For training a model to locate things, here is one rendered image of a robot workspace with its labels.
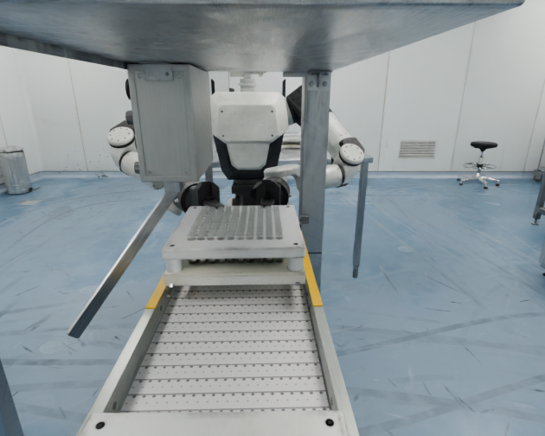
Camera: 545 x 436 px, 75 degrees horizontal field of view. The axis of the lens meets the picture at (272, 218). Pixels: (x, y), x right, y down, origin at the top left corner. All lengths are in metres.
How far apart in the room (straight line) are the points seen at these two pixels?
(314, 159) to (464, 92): 5.57
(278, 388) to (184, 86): 0.49
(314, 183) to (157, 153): 0.40
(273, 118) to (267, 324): 0.77
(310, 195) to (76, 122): 5.78
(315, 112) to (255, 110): 0.38
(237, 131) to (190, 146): 0.58
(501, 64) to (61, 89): 6.57
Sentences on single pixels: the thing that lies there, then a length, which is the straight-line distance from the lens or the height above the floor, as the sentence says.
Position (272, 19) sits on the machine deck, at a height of 1.32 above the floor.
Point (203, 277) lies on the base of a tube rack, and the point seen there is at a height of 0.97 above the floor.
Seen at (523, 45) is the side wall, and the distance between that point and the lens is 6.77.
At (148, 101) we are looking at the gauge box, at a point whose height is 1.26.
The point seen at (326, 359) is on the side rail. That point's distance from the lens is 0.50.
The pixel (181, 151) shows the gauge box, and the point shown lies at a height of 1.17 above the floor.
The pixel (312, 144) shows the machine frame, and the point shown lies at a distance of 0.87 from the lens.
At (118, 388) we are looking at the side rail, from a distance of 0.51.
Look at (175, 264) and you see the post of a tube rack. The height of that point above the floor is 1.00.
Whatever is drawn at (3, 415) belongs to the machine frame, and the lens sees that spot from 1.51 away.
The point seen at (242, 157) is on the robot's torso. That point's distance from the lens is 1.24.
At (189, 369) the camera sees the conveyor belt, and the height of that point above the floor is 0.91.
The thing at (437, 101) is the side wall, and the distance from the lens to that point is 6.21.
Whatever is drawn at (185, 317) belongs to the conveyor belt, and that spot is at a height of 0.91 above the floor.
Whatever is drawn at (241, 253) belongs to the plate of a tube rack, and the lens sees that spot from 0.60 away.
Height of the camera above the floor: 1.27
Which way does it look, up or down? 19 degrees down
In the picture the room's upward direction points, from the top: straight up
